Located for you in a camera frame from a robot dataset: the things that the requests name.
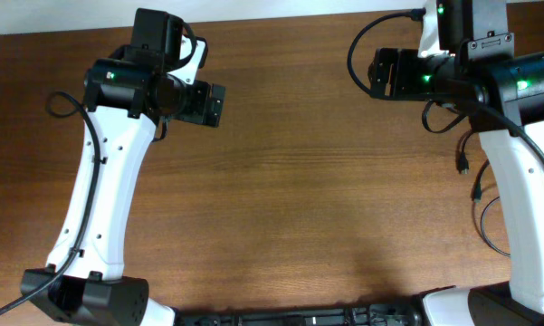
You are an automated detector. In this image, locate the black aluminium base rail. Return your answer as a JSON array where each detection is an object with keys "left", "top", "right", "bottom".
[{"left": 175, "top": 300, "right": 425, "bottom": 326}]

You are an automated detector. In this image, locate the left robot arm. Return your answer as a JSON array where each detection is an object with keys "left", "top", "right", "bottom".
[{"left": 21, "top": 8, "right": 225, "bottom": 325}]

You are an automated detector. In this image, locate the thick black USB cable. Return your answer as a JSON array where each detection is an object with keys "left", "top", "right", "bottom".
[{"left": 470, "top": 158, "right": 512, "bottom": 258}]

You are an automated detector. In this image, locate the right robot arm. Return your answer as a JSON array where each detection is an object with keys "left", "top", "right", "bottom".
[{"left": 368, "top": 1, "right": 544, "bottom": 325}]

